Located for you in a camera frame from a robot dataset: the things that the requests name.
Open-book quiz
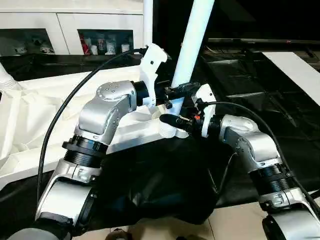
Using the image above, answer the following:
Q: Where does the black robot foot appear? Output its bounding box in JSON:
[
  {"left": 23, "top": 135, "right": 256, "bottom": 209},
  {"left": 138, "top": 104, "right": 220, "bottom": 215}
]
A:
[{"left": 107, "top": 228, "right": 131, "bottom": 240}]

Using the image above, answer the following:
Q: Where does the white plastic table top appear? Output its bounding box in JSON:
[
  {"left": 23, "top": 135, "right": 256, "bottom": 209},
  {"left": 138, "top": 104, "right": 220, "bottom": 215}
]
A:
[{"left": 0, "top": 66, "right": 188, "bottom": 191}]

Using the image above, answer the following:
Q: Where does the black table mat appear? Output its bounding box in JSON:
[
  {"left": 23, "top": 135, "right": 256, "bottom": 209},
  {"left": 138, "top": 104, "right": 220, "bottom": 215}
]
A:
[{"left": 0, "top": 48, "right": 320, "bottom": 237}]

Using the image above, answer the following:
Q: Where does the long black pole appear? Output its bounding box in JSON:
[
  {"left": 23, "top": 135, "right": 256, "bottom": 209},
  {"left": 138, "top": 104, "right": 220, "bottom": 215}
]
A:
[{"left": 207, "top": 37, "right": 320, "bottom": 46}]

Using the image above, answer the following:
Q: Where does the white plastic table leg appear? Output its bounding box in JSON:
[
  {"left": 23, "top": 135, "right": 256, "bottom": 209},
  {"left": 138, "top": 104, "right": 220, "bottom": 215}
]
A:
[
  {"left": 142, "top": 0, "right": 154, "bottom": 48},
  {"left": 0, "top": 62, "right": 19, "bottom": 95},
  {"left": 159, "top": 0, "right": 216, "bottom": 139}
]

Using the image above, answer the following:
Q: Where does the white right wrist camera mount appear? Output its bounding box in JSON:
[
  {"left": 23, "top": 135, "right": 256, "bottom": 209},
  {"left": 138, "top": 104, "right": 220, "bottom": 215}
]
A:
[{"left": 193, "top": 83, "right": 217, "bottom": 138}]

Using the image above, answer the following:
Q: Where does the red white bottle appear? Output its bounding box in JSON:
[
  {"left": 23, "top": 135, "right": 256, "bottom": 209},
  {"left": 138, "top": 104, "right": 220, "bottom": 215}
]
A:
[{"left": 81, "top": 37, "right": 90, "bottom": 55}]

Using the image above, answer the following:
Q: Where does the white glass-door cabinet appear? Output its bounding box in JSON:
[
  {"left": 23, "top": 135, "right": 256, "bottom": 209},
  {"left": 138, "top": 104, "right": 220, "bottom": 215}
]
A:
[{"left": 0, "top": 0, "right": 146, "bottom": 56}]

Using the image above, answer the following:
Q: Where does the black fabric covered furniture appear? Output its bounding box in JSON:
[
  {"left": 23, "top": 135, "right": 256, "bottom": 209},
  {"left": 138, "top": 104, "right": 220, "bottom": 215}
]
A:
[{"left": 152, "top": 0, "right": 320, "bottom": 43}]

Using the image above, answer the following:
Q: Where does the white flat board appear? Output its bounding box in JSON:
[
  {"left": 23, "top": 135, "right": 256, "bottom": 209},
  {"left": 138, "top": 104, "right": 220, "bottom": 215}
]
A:
[{"left": 259, "top": 51, "right": 320, "bottom": 111}]

